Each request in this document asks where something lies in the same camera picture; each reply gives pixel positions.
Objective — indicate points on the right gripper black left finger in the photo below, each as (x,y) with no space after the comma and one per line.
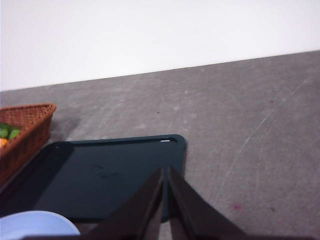
(140,212)

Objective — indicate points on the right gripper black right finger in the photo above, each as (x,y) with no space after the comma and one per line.
(190,212)

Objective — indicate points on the blue round plate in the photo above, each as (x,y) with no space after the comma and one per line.
(37,222)

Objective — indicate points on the brown wicker basket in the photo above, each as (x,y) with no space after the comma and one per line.
(30,125)

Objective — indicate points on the dark teal cutting board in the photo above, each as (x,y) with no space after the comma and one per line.
(100,175)

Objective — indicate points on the glossy green pepper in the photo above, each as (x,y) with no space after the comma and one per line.
(14,134)

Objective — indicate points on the green leaf vegetable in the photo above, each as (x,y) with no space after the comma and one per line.
(3,130)

